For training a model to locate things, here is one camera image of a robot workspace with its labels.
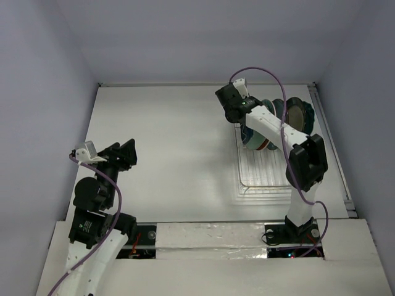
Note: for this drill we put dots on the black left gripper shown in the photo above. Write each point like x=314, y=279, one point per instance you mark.
x=123, y=155

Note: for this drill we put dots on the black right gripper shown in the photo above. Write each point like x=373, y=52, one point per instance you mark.
x=224, y=97

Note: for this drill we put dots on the dark blue leaf-shaped plate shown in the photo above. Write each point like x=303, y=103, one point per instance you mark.
x=246, y=134

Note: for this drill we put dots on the light green flower plate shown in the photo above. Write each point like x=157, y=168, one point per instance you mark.
x=256, y=140

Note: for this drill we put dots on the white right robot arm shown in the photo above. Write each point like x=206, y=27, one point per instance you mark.
x=305, y=156

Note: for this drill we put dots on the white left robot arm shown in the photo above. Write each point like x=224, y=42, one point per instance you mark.
x=99, y=229

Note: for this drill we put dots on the red and teal floral plate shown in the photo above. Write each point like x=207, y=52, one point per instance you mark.
x=267, y=144

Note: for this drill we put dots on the dark teal patterned plate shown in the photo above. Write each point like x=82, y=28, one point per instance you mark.
x=277, y=106

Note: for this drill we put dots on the dark rimmed beige plate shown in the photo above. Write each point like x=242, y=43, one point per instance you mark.
x=296, y=113

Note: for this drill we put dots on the dark green scalloped plate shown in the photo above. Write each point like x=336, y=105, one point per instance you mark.
x=309, y=118

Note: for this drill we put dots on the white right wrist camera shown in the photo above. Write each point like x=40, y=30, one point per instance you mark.
x=241, y=86

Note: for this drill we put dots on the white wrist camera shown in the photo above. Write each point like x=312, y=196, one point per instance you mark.
x=86, y=153
x=241, y=86

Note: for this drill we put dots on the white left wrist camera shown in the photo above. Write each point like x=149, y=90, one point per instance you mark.
x=86, y=153

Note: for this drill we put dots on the wire dish rack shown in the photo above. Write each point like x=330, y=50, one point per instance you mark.
x=260, y=172

